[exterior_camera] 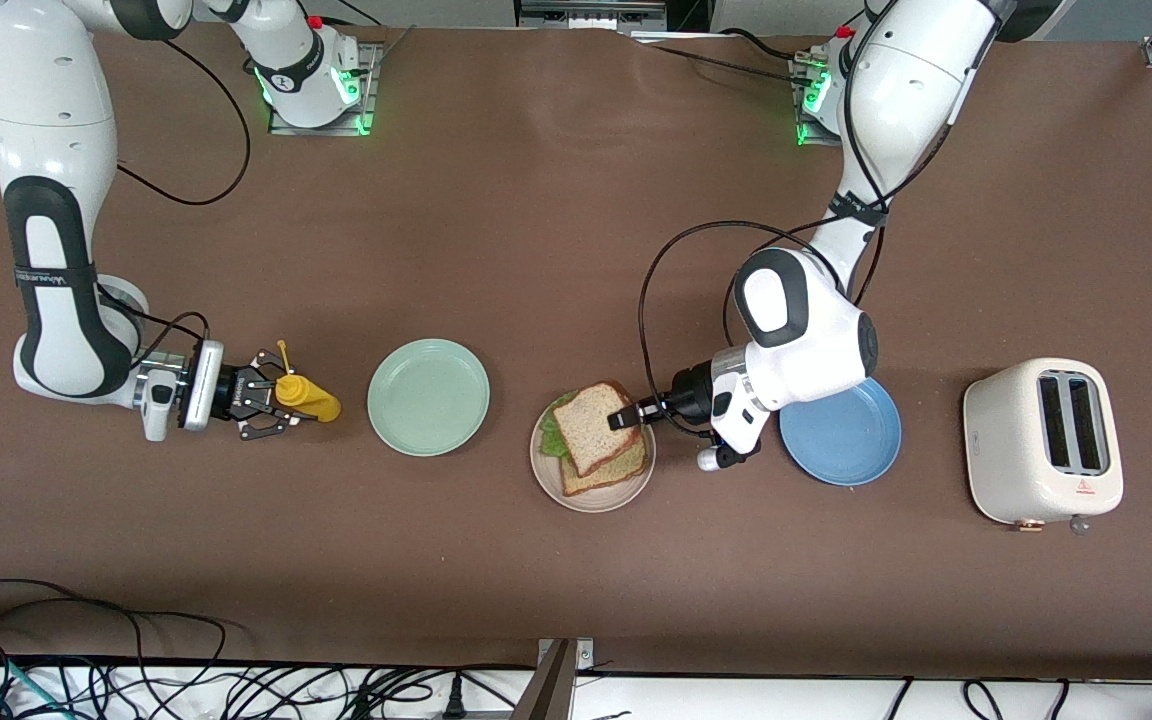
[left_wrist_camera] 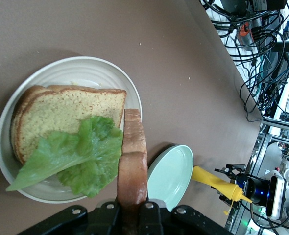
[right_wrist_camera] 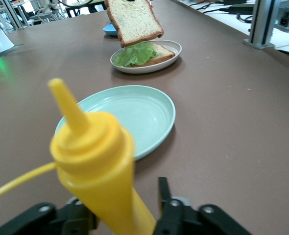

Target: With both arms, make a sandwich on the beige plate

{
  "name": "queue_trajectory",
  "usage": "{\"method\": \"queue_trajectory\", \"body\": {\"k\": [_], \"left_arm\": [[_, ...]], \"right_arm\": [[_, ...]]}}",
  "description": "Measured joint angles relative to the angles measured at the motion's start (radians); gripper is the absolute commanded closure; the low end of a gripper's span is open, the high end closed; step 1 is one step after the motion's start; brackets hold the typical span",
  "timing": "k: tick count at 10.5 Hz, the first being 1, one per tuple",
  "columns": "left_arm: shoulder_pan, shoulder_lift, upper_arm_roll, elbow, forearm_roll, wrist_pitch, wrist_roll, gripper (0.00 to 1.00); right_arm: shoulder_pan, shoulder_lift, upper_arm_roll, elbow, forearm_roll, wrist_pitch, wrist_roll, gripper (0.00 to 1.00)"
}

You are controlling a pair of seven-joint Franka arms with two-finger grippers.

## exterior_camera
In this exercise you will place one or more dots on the brown bread slice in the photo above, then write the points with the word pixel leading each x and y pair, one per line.
pixel 626 468
pixel 591 425

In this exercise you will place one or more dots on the blue plate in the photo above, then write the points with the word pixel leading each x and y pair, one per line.
pixel 846 450

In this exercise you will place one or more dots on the white two-slot toaster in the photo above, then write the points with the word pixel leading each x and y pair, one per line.
pixel 1006 450

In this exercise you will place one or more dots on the beige plate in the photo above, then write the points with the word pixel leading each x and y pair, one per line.
pixel 546 485

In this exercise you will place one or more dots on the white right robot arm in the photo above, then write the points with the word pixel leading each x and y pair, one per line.
pixel 46 120

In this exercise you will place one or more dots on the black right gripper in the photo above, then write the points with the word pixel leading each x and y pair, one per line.
pixel 230 389

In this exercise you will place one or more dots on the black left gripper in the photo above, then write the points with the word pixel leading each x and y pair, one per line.
pixel 688 394

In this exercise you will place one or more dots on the green lettuce leaf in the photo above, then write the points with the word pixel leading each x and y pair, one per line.
pixel 551 435

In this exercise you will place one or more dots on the black power plug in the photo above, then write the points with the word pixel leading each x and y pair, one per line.
pixel 454 700

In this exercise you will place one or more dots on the yellow mustard squeeze bottle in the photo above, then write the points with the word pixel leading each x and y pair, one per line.
pixel 311 398

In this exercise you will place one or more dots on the metal table edge bracket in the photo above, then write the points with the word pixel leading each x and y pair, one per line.
pixel 556 685

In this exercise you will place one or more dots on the grey metal equipment box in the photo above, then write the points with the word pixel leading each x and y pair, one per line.
pixel 591 12

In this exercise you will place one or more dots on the mint green plate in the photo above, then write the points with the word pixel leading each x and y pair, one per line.
pixel 428 397

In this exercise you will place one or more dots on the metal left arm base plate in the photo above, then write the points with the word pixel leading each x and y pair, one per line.
pixel 811 135

